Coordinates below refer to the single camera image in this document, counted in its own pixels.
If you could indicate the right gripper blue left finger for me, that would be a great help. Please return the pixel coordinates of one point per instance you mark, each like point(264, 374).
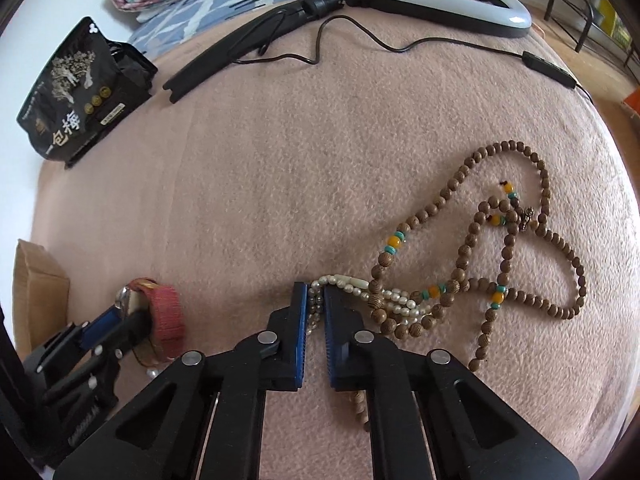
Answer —
point(284, 343)

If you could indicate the brown cardboard box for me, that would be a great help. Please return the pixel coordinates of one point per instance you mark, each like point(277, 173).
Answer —
point(39, 297)

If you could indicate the black snack bag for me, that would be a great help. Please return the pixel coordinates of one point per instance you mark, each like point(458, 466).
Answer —
point(86, 89)

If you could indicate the pink blanket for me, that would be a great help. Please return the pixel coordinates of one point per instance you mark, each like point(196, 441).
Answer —
point(270, 174)

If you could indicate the orange cloth covered bench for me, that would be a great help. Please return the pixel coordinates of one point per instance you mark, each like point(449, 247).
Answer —
point(631, 106)

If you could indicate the white pearl earring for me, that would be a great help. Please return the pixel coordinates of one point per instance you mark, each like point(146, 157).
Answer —
point(152, 372)

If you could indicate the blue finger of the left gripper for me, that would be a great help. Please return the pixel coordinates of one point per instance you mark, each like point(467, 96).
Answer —
point(127, 334)
point(93, 332)

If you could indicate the red strap wrist watch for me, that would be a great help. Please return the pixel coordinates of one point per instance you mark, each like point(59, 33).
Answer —
point(165, 341)

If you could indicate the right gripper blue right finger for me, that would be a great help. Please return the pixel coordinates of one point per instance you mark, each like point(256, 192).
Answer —
point(348, 344)

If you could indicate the black metal rack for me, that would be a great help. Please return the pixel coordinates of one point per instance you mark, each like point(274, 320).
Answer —
point(595, 24)

